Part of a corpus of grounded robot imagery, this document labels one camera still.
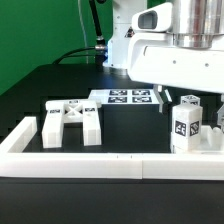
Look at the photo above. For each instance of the small white marker cube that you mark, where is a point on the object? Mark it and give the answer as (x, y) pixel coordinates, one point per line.
(190, 99)

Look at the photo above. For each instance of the white chair seat piece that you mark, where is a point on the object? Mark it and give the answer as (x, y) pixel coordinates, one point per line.
(211, 142)

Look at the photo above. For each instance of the white chair back piece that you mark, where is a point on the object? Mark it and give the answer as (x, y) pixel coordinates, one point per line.
(61, 112)

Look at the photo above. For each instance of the white marker sheet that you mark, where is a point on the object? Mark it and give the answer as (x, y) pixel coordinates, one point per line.
(125, 96)

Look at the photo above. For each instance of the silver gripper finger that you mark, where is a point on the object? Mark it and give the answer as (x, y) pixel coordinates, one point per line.
(220, 113)

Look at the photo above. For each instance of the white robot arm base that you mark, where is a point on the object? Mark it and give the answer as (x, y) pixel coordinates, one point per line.
(117, 46)

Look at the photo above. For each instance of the white U-shaped boundary frame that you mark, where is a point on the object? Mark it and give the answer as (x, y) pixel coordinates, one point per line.
(15, 162)

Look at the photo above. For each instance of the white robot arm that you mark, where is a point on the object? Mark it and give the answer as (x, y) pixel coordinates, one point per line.
(180, 43)

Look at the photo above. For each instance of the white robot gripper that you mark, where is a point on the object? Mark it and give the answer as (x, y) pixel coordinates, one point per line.
(178, 44)

